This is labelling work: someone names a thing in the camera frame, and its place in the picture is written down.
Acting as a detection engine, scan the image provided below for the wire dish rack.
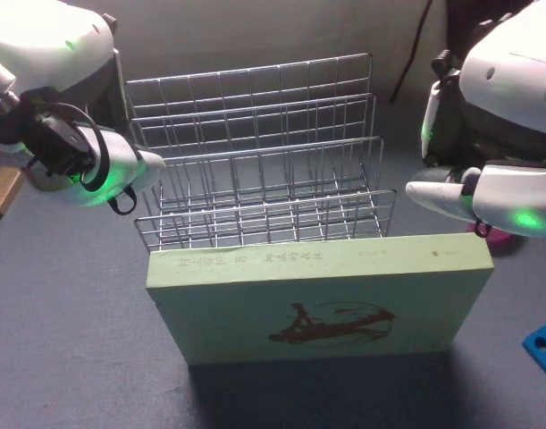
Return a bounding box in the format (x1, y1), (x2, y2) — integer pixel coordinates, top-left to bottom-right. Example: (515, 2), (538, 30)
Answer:
(124, 53), (398, 252)

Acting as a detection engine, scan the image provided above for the blue block with holes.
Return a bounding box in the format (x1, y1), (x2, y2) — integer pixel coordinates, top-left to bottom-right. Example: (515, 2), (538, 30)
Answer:
(521, 315), (546, 386)

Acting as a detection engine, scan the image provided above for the magenta round block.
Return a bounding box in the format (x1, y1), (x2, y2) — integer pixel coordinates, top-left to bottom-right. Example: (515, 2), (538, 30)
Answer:
(466, 222), (524, 257)

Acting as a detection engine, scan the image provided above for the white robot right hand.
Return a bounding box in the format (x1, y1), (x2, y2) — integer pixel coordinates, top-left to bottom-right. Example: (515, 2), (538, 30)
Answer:
(405, 0), (546, 240)

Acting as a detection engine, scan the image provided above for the wooden rectangular block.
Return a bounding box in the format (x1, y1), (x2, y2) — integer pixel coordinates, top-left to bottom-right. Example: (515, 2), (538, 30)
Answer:
(0, 165), (26, 220)

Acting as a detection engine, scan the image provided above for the light green rectangular block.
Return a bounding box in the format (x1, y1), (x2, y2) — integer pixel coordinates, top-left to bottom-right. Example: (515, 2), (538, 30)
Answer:
(146, 231), (495, 366)

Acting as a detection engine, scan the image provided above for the black cable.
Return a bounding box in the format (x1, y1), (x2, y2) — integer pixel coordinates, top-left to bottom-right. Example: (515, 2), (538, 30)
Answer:
(390, 0), (434, 105)

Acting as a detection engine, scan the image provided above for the grey table cloth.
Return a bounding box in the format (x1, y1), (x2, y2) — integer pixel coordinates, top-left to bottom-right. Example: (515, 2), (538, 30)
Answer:
(0, 66), (546, 429)

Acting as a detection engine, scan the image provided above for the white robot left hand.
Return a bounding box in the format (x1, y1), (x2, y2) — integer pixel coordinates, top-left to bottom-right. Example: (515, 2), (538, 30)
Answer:
(0, 0), (167, 216)

